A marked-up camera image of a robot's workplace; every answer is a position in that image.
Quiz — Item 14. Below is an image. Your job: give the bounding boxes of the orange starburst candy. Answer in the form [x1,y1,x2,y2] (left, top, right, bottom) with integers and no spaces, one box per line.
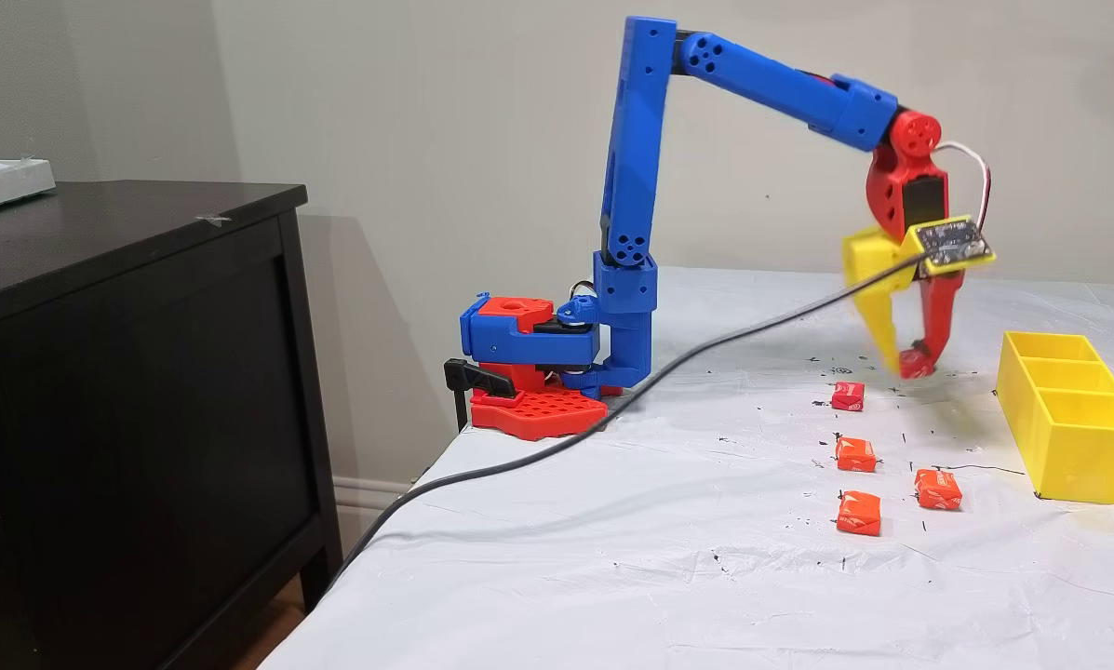
[836,490,883,538]
[835,436,879,474]
[914,468,964,511]

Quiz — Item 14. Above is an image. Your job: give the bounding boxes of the yellow three-compartment box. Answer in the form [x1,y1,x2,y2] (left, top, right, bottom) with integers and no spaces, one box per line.
[996,330,1114,506]

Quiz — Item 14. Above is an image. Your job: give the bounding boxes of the white flat box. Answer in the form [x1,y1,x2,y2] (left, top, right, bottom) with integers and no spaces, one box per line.
[0,158,57,218]

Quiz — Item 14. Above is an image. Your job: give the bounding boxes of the white table cover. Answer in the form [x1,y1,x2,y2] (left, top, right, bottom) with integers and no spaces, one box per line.
[259,265,1114,670]

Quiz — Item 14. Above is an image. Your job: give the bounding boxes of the black table clamp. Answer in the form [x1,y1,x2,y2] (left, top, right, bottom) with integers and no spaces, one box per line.
[443,358,520,434]

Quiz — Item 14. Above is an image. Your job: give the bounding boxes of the white baseboard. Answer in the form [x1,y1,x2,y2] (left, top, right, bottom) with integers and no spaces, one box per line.
[331,475,420,522]

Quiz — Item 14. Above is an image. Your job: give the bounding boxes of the black wooden cabinet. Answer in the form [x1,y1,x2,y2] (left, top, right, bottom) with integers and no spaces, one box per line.
[0,181,343,670]

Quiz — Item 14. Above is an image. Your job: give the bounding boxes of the yellow camera mount bracket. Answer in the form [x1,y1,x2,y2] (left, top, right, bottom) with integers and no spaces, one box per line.
[899,214,998,280]

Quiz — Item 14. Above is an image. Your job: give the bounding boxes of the camera circuit board module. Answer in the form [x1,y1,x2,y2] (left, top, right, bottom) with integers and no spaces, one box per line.
[918,216,997,278]

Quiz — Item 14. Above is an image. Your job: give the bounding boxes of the black camera cable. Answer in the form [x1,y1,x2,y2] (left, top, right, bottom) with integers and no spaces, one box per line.
[319,253,930,601]

